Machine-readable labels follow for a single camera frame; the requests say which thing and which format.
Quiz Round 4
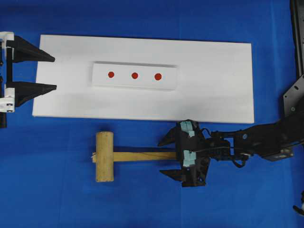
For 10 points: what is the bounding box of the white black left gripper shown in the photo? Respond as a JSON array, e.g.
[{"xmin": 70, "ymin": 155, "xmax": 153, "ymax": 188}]
[{"xmin": 0, "ymin": 31, "xmax": 57, "ymax": 128}]

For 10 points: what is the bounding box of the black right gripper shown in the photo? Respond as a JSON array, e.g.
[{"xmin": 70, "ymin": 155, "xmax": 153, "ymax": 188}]
[{"xmin": 158, "ymin": 120, "xmax": 234, "ymax": 187}]

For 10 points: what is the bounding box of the wooden mallet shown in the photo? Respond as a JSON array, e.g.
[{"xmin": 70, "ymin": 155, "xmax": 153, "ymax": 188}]
[{"xmin": 91, "ymin": 132, "xmax": 176, "ymax": 182}]

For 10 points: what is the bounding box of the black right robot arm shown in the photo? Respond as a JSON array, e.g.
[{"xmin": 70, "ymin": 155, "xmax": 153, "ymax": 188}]
[{"xmin": 158, "ymin": 0, "xmax": 304, "ymax": 187}]

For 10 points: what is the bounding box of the small white marked block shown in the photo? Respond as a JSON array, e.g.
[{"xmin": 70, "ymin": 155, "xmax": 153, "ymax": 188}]
[{"xmin": 92, "ymin": 63, "xmax": 178, "ymax": 91}]

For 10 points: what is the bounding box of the large white foam board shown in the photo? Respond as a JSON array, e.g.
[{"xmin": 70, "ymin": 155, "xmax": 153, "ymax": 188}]
[{"xmin": 32, "ymin": 35, "xmax": 254, "ymax": 124}]

